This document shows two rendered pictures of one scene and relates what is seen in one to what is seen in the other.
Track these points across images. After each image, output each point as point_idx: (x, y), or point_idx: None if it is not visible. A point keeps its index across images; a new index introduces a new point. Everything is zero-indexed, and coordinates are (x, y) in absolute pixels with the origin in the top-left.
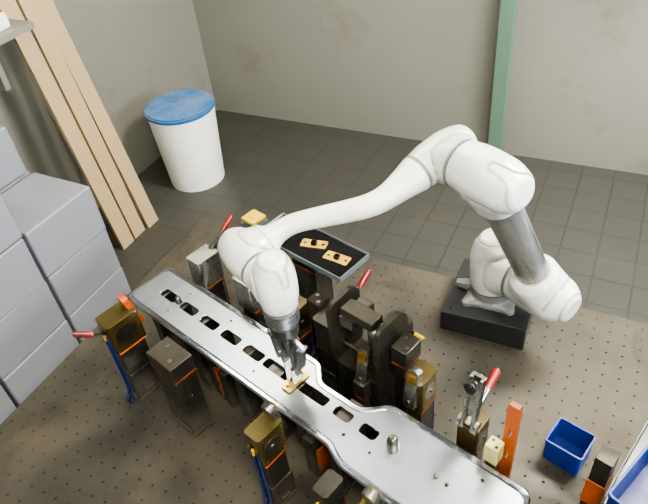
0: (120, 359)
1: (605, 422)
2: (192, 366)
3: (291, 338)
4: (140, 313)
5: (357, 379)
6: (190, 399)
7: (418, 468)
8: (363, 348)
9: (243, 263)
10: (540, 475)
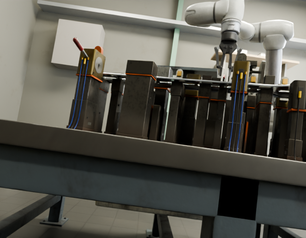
0: (82, 87)
1: None
2: (156, 75)
3: (236, 40)
4: None
5: (251, 92)
6: (149, 100)
7: None
8: (253, 74)
9: (214, 2)
10: None
